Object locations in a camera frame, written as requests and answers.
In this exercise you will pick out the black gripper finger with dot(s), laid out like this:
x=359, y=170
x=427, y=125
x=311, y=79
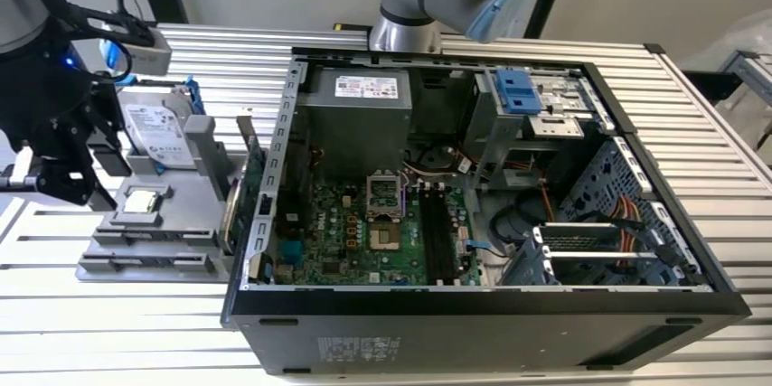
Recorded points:
x=67, y=180
x=111, y=160

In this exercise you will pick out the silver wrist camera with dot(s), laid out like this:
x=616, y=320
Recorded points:
x=151, y=53

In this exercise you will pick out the green Dell motherboard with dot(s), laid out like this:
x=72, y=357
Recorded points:
x=338, y=264

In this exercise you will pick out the blue plastic drive latch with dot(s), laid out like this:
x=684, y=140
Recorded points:
x=515, y=87

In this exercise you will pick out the black open PC case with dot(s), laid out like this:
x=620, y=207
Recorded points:
x=422, y=336

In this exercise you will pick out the silver CPU chip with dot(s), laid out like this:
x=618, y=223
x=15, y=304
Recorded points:
x=140, y=201

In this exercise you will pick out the CPU socket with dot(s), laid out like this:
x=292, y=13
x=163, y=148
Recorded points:
x=386, y=237

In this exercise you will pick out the black controller chip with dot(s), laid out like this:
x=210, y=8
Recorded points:
x=332, y=267

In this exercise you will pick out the grey power supply unit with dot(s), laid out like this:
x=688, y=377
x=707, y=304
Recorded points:
x=356, y=133

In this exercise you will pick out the grey parts rack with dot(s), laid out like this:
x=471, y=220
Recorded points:
x=180, y=205

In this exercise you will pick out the grey metal frame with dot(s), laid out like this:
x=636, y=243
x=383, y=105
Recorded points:
x=744, y=65

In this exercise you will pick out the silver metal drive cage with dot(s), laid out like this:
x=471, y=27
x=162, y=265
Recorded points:
x=579, y=234

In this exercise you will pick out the green graphics card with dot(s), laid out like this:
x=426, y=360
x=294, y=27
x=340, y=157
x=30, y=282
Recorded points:
x=256, y=169

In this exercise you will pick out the grey metal drive bay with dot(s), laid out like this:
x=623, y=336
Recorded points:
x=555, y=128

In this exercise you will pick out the white-latched RAM slot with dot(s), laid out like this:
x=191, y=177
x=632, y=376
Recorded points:
x=436, y=232
x=451, y=232

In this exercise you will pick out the hard disk in blue carrier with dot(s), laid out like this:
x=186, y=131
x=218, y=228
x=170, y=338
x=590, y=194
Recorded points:
x=160, y=128

